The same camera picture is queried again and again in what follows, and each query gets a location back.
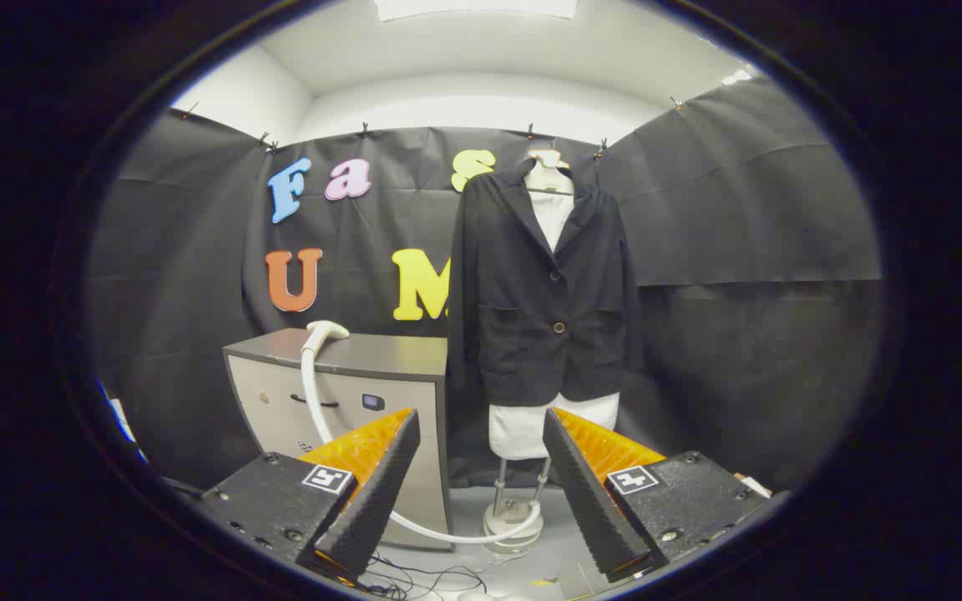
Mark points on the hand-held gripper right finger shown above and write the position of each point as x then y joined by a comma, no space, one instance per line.
589,501

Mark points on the white clothes hanger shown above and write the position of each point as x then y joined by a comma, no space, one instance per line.
548,178

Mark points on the grey cabinet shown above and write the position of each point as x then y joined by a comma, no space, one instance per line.
381,355

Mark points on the black backdrop cloth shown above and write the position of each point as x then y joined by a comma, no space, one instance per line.
740,209

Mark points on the black jacket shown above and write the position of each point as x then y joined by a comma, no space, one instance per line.
523,292

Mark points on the small ceiling light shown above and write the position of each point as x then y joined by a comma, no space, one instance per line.
737,77

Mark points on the garment steamer base with poles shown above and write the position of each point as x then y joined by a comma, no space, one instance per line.
508,517

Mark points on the large ceiling light panel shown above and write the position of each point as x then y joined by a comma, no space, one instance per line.
473,7

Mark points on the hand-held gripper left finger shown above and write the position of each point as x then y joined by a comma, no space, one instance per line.
381,492

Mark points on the white shirt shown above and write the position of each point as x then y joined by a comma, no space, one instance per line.
523,430

